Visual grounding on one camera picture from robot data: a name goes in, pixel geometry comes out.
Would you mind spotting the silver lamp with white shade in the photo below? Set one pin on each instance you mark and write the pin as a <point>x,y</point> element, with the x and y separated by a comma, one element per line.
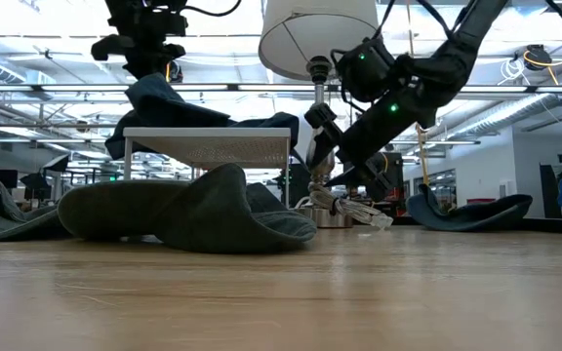
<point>310,29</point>

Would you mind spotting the red box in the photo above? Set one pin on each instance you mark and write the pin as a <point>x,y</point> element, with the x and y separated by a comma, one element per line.
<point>481,201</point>

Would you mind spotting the white perforated metal shelf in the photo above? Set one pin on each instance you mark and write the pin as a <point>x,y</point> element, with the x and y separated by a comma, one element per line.
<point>212,146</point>

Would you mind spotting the silver ventilation duct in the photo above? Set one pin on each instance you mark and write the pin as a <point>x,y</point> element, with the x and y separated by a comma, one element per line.
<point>505,114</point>

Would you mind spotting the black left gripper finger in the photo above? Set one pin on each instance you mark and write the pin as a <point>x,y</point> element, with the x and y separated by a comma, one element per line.
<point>155,67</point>
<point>137,68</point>

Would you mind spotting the black box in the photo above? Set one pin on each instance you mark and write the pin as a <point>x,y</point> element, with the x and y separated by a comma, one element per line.
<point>296,187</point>

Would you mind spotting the black upright panel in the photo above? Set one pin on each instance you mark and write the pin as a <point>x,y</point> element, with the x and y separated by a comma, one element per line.
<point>547,195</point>

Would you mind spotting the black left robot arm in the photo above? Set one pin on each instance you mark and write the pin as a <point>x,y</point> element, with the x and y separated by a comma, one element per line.
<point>130,7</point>

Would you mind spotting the black studio lamp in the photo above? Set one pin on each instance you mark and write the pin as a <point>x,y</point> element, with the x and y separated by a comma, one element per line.
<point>34,185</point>

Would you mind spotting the dark green denim cap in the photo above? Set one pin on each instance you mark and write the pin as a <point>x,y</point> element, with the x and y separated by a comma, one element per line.
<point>212,219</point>

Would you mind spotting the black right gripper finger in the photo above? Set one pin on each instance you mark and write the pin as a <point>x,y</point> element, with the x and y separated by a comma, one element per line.
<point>373,180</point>
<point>322,119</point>

